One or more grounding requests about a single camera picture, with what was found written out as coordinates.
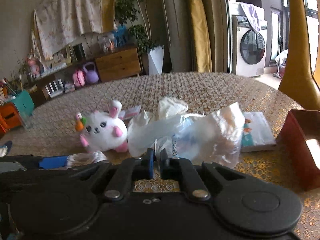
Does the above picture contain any wooden drawer cabinet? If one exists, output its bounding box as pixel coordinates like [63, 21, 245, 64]
[95, 46, 142, 82]

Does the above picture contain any clear plastic bag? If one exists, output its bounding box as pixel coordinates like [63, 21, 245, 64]
[127, 102, 245, 168]

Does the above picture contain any pink toy backpack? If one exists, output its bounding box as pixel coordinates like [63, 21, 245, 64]
[72, 69, 86, 88]

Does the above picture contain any yellow curtain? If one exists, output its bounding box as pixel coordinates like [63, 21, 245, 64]
[189, 0, 212, 73]

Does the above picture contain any teal storage box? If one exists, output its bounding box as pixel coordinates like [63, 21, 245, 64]
[11, 90, 35, 116]

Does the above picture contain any purple white cloth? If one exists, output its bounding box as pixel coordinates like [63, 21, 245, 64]
[240, 2, 265, 33]

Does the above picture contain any white bunny plush toy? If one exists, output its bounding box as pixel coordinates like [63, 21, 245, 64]
[75, 100, 128, 153]

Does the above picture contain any purple kettle toy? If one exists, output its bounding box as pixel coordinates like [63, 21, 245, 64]
[82, 62, 99, 85]

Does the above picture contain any green indoor plant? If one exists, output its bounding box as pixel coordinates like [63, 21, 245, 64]
[115, 0, 158, 55]

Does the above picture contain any white washing machine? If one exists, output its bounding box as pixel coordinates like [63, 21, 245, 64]
[232, 15, 267, 77]

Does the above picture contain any pink white sachet packet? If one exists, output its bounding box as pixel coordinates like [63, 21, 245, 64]
[118, 105, 141, 120]

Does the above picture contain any teal white tissue pack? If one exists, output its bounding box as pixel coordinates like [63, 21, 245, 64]
[241, 112, 277, 152]

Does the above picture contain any white crumpled cloth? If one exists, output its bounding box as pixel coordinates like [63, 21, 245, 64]
[155, 96, 189, 120]

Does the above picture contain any white angular planter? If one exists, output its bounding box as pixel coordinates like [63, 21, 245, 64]
[148, 46, 164, 75]

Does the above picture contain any red metal box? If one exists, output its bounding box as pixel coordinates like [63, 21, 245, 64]
[279, 109, 320, 191]

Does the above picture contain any floral hanging sheet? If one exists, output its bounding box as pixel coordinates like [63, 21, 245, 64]
[31, 0, 103, 62]

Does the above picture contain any orange storage box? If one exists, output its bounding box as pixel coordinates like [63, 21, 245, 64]
[0, 102, 22, 134]

